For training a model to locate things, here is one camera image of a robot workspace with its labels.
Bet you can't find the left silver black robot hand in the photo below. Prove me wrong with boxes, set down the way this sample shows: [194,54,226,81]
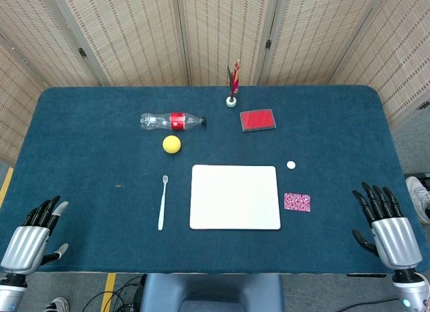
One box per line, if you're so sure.
[0,195,70,276]

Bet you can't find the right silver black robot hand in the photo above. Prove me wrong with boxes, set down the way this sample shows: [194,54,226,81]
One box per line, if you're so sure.
[351,182,423,271]

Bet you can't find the pink patterned square card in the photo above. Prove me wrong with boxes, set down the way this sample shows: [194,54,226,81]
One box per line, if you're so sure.
[284,192,311,213]

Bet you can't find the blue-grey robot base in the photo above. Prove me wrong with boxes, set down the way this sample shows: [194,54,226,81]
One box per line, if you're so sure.
[139,273,286,312]

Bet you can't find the white rectangular board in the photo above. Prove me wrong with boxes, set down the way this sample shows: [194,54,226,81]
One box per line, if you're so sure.
[189,164,282,231]

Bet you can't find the grey sneaker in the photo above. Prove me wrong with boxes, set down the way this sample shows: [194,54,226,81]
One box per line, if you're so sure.
[43,297,70,312]
[405,176,430,225]

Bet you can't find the blue tablecloth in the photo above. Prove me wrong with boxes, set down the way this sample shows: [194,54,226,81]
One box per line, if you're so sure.
[0,85,430,275]

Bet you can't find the white toothbrush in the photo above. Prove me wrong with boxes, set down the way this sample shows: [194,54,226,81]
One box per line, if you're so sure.
[157,175,169,231]

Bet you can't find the yellow foam ball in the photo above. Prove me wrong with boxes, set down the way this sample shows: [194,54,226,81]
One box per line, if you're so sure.
[162,135,182,155]

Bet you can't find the red ink pad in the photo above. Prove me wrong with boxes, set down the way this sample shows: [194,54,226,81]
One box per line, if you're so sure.
[239,108,278,133]

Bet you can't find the empty plastic cola bottle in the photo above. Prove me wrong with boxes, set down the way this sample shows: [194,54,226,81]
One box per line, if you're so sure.
[140,112,207,131]

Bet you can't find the colourful feather shuttlecock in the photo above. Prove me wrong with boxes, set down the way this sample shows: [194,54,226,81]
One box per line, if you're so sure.
[225,58,242,108]

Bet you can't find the bamboo folding screen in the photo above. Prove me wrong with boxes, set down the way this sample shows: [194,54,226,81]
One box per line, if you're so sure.
[0,0,430,167]

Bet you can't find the black floor cables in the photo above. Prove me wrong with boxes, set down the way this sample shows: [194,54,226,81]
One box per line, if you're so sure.
[82,274,147,312]

